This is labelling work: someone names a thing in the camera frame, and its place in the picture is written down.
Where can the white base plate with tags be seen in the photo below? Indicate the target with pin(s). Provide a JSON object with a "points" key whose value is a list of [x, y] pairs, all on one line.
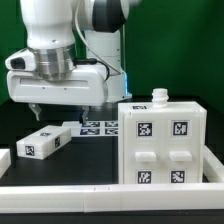
{"points": [[92, 128]]}

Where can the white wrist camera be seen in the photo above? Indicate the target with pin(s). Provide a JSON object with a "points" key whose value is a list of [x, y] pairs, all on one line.
{"points": [[22, 60]]}

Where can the white fence rail right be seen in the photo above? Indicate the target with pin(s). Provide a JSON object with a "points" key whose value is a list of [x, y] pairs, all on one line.
{"points": [[213, 169]]}

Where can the white door panel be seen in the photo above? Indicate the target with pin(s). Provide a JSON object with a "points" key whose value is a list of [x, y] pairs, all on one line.
{"points": [[181, 153], [146, 154]]}

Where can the white cabinet top block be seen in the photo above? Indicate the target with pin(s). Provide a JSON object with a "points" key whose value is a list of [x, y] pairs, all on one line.
{"points": [[43, 142]]}

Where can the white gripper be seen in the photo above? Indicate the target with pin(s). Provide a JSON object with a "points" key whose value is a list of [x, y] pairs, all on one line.
{"points": [[84, 86]]}

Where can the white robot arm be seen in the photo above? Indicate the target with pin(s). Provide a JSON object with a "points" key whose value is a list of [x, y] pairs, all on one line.
{"points": [[73, 54]]}

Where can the white fence rail front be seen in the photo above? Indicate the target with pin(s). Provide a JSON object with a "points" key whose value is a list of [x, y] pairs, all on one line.
{"points": [[108, 198]]}

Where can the white cabinet body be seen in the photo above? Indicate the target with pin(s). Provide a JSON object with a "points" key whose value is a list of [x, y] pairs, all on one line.
{"points": [[162, 112]]}

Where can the white fence rail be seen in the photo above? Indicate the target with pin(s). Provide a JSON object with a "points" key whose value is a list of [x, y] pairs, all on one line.
{"points": [[213, 169], [5, 161], [108, 198]]}

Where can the white fence rail left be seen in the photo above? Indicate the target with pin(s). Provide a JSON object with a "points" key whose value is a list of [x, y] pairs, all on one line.
{"points": [[5, 161]]}

